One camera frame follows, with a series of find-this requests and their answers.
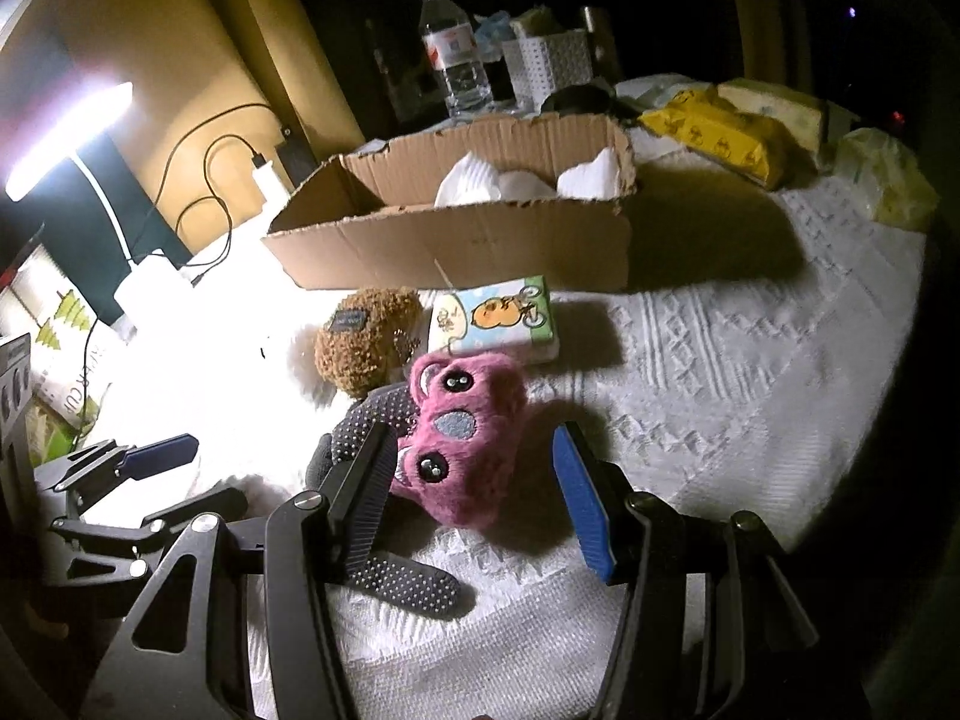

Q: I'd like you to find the brown plush toy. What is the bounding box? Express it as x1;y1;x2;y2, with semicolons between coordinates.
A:
313;286;425;400

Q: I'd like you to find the white charger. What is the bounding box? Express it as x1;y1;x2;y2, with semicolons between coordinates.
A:
251;154;290;200

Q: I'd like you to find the grey dotted sock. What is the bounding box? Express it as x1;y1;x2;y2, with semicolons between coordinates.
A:
304;386;460;617

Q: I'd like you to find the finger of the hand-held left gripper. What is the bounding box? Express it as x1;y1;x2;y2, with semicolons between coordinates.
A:
49;486;248;587
34;433;200;497

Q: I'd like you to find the white plastic bag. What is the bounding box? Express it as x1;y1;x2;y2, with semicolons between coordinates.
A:
619;75;722;115

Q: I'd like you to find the white perforated basket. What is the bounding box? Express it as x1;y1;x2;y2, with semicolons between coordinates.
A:
501;28;598;112

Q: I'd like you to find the black cable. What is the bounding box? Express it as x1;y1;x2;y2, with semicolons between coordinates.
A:
154;103;275;290

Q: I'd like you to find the yellow wet wipe pack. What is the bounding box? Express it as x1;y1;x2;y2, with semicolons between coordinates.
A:
637;88;796;190

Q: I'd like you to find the white desk lamp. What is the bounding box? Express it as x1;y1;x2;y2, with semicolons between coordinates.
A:
0;79;197;327

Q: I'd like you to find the blue plastic bag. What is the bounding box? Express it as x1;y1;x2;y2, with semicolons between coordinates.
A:
469;11;520;47

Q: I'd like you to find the pink plush toy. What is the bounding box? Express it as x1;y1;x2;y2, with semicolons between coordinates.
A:
386;351;560;530

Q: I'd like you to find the clear plastic bag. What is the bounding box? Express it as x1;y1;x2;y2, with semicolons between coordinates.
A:
832;127;943;230

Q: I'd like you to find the yellow curtain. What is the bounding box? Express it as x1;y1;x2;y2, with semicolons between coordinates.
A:
720;0;820;91
0;0;368;271

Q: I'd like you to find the clear plastic water bottle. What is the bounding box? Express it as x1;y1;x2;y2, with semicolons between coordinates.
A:
416;0;493;119

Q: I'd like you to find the pale yellow tissue pack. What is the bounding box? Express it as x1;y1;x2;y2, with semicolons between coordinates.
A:
716;79;827;155

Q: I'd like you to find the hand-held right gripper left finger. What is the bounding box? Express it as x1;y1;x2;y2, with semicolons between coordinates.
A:
79;420;396;720

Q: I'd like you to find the dark metal thermos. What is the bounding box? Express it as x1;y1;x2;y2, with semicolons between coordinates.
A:
577;6;623;80

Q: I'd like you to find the green tree print book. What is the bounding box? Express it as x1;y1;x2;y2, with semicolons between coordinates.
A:
0;240;115;452

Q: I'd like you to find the brown cardboard box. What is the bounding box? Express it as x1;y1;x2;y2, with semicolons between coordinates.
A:
261;111;640;293

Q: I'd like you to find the cartoon print tissue pack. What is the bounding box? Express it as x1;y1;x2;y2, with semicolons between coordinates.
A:
427;275;562;363

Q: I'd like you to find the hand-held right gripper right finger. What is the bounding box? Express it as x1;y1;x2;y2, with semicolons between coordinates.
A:
551;420;820;720

